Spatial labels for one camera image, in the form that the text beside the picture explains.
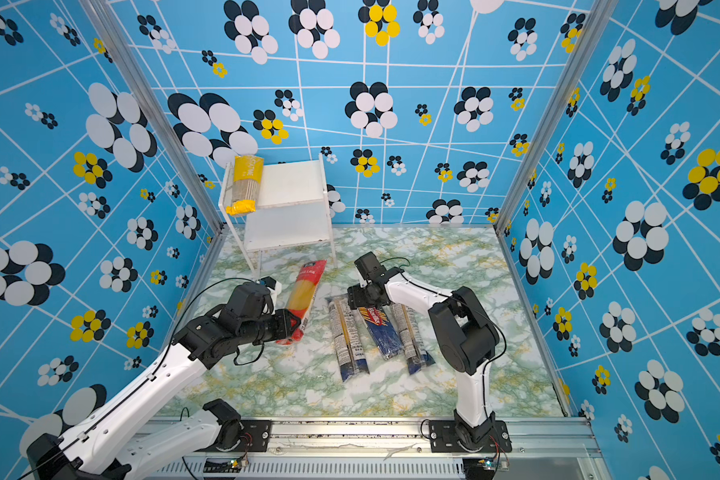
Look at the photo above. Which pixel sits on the dark blue spaghetti bag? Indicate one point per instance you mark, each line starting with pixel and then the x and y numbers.
pixel 382 331

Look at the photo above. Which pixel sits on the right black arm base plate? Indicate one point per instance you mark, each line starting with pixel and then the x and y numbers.
pixel 451 436

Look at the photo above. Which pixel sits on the red spaghetti bag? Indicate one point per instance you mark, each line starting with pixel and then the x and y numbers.
pixel 302 297

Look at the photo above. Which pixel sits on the yellow spaghetti bag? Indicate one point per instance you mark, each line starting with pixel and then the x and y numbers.
pixel 242 187

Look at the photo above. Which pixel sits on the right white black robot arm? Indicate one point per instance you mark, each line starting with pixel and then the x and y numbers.
pixel 467 338

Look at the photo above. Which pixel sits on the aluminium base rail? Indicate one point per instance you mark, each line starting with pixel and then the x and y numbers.
pixel 393 448

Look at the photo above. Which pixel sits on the left aluminium corner post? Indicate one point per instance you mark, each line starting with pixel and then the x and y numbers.
pixel 104 23

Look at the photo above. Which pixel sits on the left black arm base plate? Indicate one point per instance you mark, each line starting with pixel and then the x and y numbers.
pixel 244 435

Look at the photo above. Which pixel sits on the right aluminium corner post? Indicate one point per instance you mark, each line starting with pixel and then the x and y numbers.
pixel 595 26

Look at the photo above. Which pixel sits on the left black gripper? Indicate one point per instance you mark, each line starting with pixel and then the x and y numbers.
pixel 286 323

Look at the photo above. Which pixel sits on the aluminium corner post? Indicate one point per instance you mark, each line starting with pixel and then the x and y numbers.
pixel 595 26
pixel 104 23

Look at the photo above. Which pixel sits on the white two-tier metal shelf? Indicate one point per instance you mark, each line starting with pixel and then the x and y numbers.
pixel 292 210

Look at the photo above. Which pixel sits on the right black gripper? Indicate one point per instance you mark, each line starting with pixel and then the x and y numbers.
pixel 355 299

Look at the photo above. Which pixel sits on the clear noodle bag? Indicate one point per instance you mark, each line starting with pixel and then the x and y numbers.
pixel 346 341
pixel 417 357

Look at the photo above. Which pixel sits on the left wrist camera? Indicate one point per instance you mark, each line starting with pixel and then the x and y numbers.
pixel 274 286

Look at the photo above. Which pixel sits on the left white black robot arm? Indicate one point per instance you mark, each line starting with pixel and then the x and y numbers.
pixel 100 442

